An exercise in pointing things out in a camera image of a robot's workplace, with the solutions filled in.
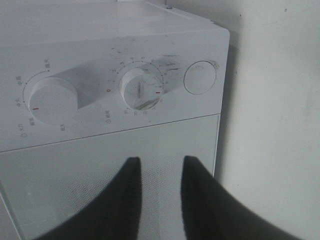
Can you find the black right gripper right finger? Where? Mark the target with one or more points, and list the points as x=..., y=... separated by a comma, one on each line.
x=209, y=212

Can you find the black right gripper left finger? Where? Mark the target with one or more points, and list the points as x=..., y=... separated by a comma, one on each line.
x=113, y=215

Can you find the white timer knob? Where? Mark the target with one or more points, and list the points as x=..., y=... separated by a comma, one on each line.
x=140, y=88

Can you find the white microwave oven body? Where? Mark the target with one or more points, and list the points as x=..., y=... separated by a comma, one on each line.
x=92, y=45

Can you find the white microwave door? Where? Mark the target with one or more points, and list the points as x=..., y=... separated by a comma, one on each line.
x=44, y=186

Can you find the round white door button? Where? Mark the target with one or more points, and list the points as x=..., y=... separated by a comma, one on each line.
x=200, y=77

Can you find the upper white power knob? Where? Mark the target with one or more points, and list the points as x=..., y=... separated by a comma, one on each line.
x=53, y=100

